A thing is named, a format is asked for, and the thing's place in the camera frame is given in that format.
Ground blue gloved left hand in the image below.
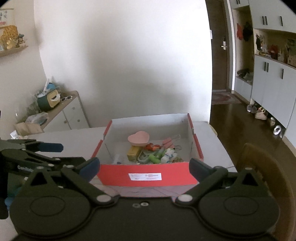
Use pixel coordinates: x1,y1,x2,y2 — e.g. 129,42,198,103
5,178,26,209

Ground green lid snack jar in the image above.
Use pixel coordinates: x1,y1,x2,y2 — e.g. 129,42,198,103
170,156,184,163

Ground white drawer sideboard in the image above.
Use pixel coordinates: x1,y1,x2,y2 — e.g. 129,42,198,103
14,90,90,136

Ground dark green tissue box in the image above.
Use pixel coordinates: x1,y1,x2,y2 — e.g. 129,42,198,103
37,89,61,112

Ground pink binder clip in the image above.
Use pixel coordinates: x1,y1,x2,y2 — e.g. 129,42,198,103
162,134,182,151

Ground green white pen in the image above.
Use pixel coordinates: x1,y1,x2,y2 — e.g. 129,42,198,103
155,148,166,159

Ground white sunglasses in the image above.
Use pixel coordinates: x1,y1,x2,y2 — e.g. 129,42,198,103
61,95,73,102

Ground green tube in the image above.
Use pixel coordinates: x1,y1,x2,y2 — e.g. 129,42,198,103
149,154,161,164

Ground small yellow box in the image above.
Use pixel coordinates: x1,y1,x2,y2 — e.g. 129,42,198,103
127,146,142,162

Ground red white cardboard box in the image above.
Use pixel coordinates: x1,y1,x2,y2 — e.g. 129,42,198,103
93,113,204,187

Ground brown wooden chair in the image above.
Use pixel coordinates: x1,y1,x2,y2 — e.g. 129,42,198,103
235,143,295,240

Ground pink heart dish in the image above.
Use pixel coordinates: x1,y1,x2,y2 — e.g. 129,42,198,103
127,131,150,147

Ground red doormat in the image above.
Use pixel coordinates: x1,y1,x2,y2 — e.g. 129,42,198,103
211,91,241,105

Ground white pink sneaker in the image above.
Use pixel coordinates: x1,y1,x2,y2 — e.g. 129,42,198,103
255,106,268,121

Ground silver shoe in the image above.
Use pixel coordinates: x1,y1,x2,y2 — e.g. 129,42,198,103
273,125,282,136

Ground red hanging cloth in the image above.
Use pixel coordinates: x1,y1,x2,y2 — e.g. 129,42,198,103
236,23,243,41

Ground wall shelf with ornaments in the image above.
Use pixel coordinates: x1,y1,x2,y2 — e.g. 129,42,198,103
0,8,28,57

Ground white wall cabinet unit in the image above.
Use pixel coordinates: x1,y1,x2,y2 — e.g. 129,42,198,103
233,0,296,142

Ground dark door with handle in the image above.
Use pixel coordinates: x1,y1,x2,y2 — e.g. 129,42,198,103
206,0,229,91

